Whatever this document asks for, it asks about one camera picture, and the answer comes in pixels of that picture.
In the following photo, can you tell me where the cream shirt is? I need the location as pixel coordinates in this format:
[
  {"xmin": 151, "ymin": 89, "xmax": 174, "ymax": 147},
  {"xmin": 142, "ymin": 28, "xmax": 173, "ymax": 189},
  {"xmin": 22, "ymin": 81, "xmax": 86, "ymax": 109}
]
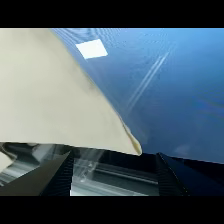
[{"xmin": 0, "ymin": 28, "xmax": 143, "ymax": 174}]

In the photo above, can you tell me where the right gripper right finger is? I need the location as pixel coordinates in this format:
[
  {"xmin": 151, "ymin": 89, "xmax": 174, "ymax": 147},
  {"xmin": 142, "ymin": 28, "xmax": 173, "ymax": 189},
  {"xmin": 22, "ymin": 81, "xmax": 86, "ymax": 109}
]
[{"xmin": 154, "ymin": 152, "xmax": 224, "ymax": 197}]

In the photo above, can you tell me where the silver frame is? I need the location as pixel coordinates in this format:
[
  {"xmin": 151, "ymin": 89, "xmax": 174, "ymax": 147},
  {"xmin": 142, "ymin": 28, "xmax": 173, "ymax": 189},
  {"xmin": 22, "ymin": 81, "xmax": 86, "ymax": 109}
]
[{"xmin": 0, "ymin": 143, "xmax": 161, "ymax": 197}]

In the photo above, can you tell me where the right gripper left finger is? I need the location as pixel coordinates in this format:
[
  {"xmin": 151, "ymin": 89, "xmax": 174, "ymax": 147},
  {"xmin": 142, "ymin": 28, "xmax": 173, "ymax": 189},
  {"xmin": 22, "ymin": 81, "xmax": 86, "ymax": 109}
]
[{"xmin": 0, "ymin": 150, "xmax": 75, "ymax": 197}]

